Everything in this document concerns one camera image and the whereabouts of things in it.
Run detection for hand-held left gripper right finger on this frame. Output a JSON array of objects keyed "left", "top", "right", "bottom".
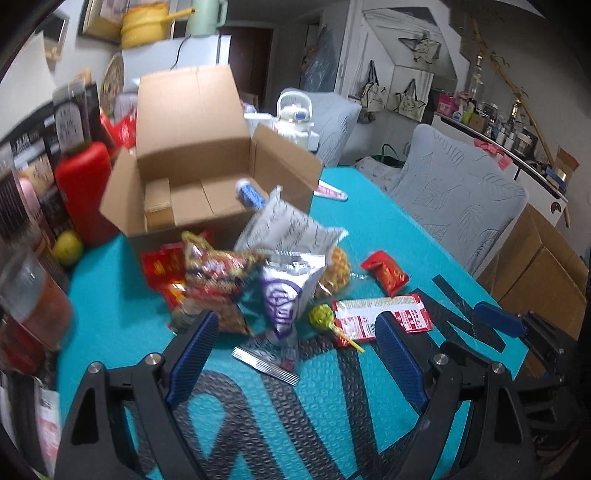
[{"left": 375, "top": 311, "right": 536, "bottom": 480}]

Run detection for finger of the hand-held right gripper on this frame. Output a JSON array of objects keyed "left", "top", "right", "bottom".
[{"left": 475, "top": 302, "right": 564, "bottom": 370}]

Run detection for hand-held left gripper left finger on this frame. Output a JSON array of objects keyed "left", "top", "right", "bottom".
[{"left": 54, "top": 310, "right": 220, "bottom": 480}]

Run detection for red gold-print snack packet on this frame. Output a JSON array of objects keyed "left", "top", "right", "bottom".
[{"left": 141, "top": 244, "right": 188, "bottom": 310}]

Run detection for white line-drawing snack bag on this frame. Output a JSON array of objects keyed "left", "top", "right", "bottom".
[{"left": 234, "top": 186, "right": 349, "bottom": 259}]

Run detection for cardboard box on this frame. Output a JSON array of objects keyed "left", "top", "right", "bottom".
[{"left": 99, "top": 65, "right": 324, "bottom": 257}]

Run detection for brown cardboard boxes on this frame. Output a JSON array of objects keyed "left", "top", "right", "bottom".
[{"left": 478, "top": 203, "right": 589, "bottom": 374}]

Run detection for colourful crinkled snack packet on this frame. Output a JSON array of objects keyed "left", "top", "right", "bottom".
[{"left": 168, "top": 231, "right": 266, "bottom": 335}]

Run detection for small red snack packet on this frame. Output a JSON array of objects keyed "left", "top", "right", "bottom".
[{"left": 360, "top": 250, "right": 411, "bottom": 297}]

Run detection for green lollipop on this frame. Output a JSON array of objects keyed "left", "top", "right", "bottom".
[{"left": 308, "top": 302, "right": 365, "bottom": 354}]

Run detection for purple and white snack packet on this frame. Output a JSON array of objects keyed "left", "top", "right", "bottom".
[{"left": 231, "top": 249, "right": 328, "bottom": 386}]

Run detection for yellow snack bag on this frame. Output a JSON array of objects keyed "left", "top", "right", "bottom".
[{"left": 314, "top": 244, "right": 352, "bottom": 296}]

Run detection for grey leaf-cover chair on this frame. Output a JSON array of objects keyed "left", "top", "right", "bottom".
[
  {"left": 300, "top": 91, "right": 362, "bottom": 168},
  {"left": 388, "top": 124, "right": 529, "bottom": 278}
]

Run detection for teal bubble table mat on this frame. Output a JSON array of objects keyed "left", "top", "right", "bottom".
[{"left": 55, "top": 166, "right": 529, "bottom": 480}]

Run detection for white printed packet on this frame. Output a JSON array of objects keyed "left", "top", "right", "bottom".
[{"left": 37, "top": 388, "right": 63, "bottom": 472}]

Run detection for green round fruit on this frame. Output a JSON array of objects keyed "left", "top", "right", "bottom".
[{"left": 52, "top": 231, "right": 85, "bottom": 267}]

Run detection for clear jar with red contents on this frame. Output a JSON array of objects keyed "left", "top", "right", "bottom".
[{"left": 0, "top": 251, "right": 75, "bottom": 374}]

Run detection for blue and white packet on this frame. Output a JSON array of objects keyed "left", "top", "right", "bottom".
[{"left": 235, "top": 179, "right": 269, "bottom": 210}]

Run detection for red and white small packet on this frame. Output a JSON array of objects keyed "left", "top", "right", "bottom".
[{"left": 314, "top": 180, "right": 349, "bottom": 201}]

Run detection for row of bottles and jars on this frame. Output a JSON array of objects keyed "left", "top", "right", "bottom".
[{"left": 438, "top": 60, "right": 555, "bottom": 160}]

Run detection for red canister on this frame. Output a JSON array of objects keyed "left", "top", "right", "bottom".
[{"left": 55, "top": 142, "right": 122, "bottom": 246}]

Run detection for floral fabric bag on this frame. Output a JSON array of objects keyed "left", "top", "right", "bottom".
[{"left": 355, "top": 154, "right": 402, "bottom": 185}]

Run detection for red packets behind box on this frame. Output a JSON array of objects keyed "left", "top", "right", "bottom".
[{"left": 99, "top": 111, "right": 138, "bottom": 149}]

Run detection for dark printed boxes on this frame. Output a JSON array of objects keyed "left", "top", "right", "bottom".
[{"left": 0, "top": 83, "right": 102, "bottom": 259}]

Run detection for white tote bag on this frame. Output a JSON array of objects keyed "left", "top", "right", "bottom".
[{"left": 365, "top": 60, "right": 389, "bottom": 112}]

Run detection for white cartoon water bottle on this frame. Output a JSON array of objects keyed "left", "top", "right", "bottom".
[{"left": 276, "top": 90, "right": 319, "bottom": 148}]

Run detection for round woven mat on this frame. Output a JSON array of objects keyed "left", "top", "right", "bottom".
[{"left": 100, "top": 52, "right": 125, "bottom": 109}]

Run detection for dark brown door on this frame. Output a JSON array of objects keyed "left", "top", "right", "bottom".
[{"left": 228, "top": 28, "right": 273, "bottom": 107}]

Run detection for white fridge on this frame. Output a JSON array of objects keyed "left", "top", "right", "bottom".
[{"left": 121, "top": 34, "right": 232, "bottom": 84}]

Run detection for white wardrobe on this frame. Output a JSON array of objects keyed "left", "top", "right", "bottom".
[{"left": 339, "top": 0, "right": 462, "bottom": 112}]

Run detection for blue wrapped canvas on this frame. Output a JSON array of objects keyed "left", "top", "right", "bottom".
[{"left": 305, "top": 28, "right": 342, "bottom": 93}]

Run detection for yellow pot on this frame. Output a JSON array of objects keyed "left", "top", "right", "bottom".
[{"left": 121, "top": 2, "right": 195, "bottom": 49}]

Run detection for pale green electric kettle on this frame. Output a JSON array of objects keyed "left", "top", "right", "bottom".
[{"left": 187, "top": 0, "right": 229, "bottom": 37}]

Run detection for gold framed picture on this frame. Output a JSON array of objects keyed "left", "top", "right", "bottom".
[{"left": 78, "top": 0, "right": 125, "bottom": 44}]

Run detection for green handled bag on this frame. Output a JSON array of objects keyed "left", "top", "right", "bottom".
[{"left": 381, "top": 143, "right": 409, "bottom": 168}]

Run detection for black kettle cable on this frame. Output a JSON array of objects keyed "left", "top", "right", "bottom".
[{"left": 168, "top": 34, "right": 192, "bottom": 70}]

